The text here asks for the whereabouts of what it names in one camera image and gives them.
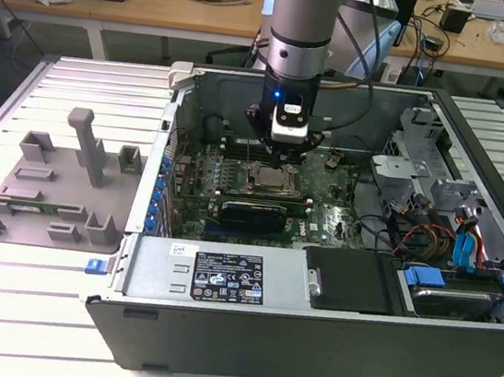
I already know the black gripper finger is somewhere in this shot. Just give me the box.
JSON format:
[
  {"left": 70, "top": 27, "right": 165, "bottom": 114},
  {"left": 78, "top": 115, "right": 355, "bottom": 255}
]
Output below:
[
  {"left": 277, "top": 123, "right": 333, "bottom": 177},
  {"left": 237, "top": 101, "right": 288, "bottom": 171}
]

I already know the metal socket cover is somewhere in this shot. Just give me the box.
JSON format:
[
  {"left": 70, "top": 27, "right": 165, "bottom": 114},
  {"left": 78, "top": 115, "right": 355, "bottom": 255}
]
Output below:
[{"left": 245, "top": 159, "right": 300, "bottom": 198}]

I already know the CPU socket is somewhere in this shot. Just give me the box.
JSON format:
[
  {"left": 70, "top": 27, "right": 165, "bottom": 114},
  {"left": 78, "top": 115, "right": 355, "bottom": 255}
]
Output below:
[{"left": 242, "top": 158, "right": 302, "bottom": 199}]

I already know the black cylindrical component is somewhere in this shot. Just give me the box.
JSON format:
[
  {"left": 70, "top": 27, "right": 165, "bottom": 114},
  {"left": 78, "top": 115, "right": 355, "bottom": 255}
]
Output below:
[{"left": 201, "top": 113, "right": 227, "bottom": 144}]

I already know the green motherboard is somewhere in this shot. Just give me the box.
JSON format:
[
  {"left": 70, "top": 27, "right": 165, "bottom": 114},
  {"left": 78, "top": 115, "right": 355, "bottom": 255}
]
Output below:
[{"left": 156, "top": 127, "right": 381, "bottom": 264}]

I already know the black graphics card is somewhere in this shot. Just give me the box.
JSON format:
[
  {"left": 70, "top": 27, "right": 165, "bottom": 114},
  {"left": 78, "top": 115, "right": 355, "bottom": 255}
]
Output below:
[{"left": 175, "top": 189, "right": 292, "bottom": 238}]

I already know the silver metal drive cage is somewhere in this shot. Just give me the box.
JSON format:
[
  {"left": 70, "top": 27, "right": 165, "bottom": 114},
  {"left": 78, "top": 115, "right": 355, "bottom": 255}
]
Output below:
[{"left": 361, "top": 100, "right": 504, "bottom": 240}]

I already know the black plastic drive shroud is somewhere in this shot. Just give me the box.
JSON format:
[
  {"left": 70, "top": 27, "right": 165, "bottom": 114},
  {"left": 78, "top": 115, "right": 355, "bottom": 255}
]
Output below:
[{"left": 299, "top": 243, "right": 404, "bottom": 321}]

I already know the small black adapter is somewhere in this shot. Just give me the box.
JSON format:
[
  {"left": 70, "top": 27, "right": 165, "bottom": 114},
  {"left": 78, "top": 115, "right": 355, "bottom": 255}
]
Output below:
[{"left": 424, "top": 34, "right": 445, "bottom": 54}]

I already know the wooden workbench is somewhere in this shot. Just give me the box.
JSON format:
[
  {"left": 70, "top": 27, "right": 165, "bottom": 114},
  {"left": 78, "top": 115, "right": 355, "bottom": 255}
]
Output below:
[{"left": 0, "top": 0, "right": 504, "bottom": 114}]

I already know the small black cube box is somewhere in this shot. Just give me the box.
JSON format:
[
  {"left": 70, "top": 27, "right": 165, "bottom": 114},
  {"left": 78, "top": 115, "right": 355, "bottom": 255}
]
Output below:
[{"left": 439, "top": 3, "right": 472, "bottom": 36}]

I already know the silver power supply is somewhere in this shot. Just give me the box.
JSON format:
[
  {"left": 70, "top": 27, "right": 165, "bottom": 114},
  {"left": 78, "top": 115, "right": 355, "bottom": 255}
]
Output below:
[{"left": 119, "top": 230, "right": 318, "bottom": 322}]

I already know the open black PC case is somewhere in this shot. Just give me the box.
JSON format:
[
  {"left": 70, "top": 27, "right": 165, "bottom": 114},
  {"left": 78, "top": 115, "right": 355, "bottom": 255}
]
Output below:
[{"left": 76, "top": 45, "right": 504, "bottom": 377}]

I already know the hard disk in blue carrier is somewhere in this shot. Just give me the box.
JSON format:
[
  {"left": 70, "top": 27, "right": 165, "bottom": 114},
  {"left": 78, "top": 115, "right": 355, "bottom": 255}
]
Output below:
[{"left": 395, "top": 259, "right": 504, "bottom": 330}]

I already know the grey plastic parts rack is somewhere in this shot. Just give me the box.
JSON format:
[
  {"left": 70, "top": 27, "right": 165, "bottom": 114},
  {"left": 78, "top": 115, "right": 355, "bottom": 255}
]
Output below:
[{"left": 0, "top": 97, "right": 157, "bottom": 261}]

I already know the blue plastic latch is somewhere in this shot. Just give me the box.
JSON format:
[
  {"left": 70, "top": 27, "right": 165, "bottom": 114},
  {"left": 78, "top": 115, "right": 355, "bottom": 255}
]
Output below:
[{"left": 83, "top": 258, "right": 108, "bottom": 277}]

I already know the green RAM stick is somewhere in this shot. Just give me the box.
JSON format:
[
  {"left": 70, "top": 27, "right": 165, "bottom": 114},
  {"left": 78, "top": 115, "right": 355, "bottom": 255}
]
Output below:
[{"left": 6, "top": 198, "right": 84, "bottom": 219}]

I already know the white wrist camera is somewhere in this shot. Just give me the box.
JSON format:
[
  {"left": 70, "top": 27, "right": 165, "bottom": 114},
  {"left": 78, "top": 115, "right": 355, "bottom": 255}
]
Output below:
[{"left": 268, "top": 100, "right": 314, "bottom": 147}]

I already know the grey case handle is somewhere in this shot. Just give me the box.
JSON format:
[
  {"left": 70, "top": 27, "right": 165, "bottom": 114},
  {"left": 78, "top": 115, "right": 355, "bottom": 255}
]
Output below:
[{"left": 166, "top": 60, "right": 197, "bottom": 94}]

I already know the yellow red wire bundle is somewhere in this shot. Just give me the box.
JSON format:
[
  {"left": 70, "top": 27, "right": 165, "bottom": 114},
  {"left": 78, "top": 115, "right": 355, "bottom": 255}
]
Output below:
[{"left": 390, "top": 216, "right": 458, "bottom": 267}]

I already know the blue flat wire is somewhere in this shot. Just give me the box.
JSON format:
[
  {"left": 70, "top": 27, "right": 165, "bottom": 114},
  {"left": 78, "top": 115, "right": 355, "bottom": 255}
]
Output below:
[{"left": 449, "top": 228, "right": 486, "bottom": 276}]

